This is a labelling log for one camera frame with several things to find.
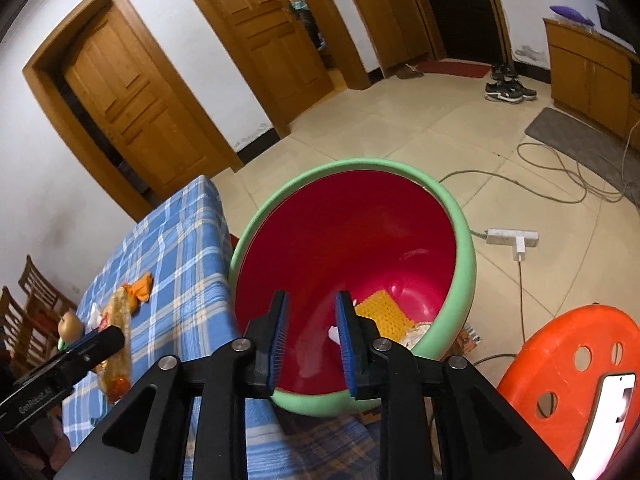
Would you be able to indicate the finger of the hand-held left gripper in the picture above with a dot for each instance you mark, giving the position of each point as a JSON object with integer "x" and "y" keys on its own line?
{"x": 95, "y": 347}

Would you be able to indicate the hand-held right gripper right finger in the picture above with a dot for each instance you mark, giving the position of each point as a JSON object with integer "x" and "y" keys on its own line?
{"x": 345, "y": 345}

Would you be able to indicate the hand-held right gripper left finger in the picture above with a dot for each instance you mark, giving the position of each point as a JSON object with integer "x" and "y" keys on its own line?
{"x": 277, "y": 340}

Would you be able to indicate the orange snack packet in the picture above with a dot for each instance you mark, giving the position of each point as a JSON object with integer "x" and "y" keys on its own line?
{"x": 120, "y": 310}

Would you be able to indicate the large yellow foam net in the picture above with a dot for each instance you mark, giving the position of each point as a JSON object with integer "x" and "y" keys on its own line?
{"x": 385, "y": 310}

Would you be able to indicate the large white paper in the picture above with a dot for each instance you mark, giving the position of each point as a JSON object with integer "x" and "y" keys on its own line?
{"x": 417, "y": 335}

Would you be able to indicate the red and green bin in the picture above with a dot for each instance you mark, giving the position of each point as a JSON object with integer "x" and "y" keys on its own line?
{"x": 350, "y": 230}

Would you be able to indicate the brown apple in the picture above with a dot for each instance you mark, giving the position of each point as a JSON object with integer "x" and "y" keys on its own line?
{"x": 70, "y": 327}

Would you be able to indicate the wooden chair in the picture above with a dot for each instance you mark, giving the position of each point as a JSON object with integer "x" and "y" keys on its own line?
{"x": 42, "y": 285}
{"x": 17, "y": 330}

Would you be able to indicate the orange carton box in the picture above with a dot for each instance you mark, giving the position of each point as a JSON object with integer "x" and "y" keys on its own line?
{"x": 139, "y": 287}

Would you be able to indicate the printed paper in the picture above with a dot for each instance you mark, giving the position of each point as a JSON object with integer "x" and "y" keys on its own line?
{"x": 467, "y": 342}

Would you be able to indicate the blue plaid tablecloth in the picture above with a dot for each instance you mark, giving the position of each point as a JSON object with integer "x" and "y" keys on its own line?
{"x": 175, "y": 240}

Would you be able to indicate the white power strip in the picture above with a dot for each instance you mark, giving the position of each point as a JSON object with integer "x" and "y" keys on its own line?
{"x": 502, "y": 235}

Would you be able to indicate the white plug adapter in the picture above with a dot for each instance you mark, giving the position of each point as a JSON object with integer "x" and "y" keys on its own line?
{"x": 518, "y": 252}

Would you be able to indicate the orange plastic stool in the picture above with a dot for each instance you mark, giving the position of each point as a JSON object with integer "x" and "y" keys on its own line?
{"x": 550, "y": 350}

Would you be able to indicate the wooden panel door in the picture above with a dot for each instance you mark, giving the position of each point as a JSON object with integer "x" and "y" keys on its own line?
{"x": 260, "y": 25}
{"x": 135, "y": 100}

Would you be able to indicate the white smartphone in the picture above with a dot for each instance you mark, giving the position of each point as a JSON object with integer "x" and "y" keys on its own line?
{"x": 605, "y": 420}

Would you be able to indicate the brown slippers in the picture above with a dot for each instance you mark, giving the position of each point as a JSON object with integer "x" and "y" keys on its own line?
{"x": 410, "y": 72}

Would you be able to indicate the red door mat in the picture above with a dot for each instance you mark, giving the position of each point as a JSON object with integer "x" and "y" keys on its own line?
{"x": 450, "y": 68}

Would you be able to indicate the black sneaker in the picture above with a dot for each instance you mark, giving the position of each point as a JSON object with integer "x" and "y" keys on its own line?
{"x": 522, "y": 90}
{"x": 502, "y": 92}

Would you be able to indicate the grey floor mat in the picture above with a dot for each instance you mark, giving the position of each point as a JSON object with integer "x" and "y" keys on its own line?
{"x": 565, "y": 127}

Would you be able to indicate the black shoe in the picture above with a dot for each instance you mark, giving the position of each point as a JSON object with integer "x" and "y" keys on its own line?
{"x": 505, "y": 72}

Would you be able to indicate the dark entrance door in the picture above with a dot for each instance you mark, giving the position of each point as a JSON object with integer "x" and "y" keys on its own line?
{"x": 465, "y": 10}

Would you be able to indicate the wooden sideboard cabinet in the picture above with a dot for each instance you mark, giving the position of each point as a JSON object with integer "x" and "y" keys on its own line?
{"x": 590, "y": 75}

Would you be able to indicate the purple cloth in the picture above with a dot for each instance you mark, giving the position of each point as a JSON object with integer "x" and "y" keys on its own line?
{"x": 570, "y": 14}

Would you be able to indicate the dark screen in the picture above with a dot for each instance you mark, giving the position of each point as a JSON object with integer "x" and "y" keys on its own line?
{"x": 617, "y": 25}

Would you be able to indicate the wooden door frame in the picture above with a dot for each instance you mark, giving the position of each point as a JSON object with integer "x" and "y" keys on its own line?
{"x": 42, "y": 75}
{"x": 340, "y": 35}

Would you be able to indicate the low wooden wall cabinet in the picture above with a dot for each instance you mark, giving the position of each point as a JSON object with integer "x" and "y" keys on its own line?
{"x": 395, "y": 30}

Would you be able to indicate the brown entrance door frame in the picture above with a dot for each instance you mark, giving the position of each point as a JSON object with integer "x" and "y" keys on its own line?
{"x": 502, "y": 10}

